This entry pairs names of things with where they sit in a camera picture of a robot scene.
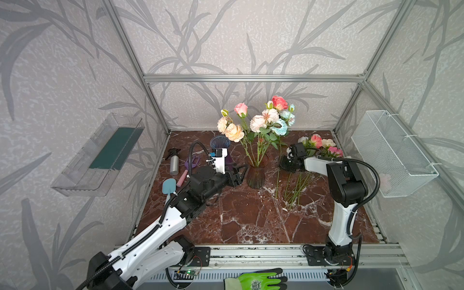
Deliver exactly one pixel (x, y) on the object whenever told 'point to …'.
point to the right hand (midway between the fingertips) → (278, 163)
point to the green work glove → (261, 280)
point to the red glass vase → (255, 173)
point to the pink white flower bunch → (298, 182)
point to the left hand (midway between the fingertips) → (243, 166)
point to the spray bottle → (174, 161)
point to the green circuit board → (185, 272)
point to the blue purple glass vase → (222, 142)
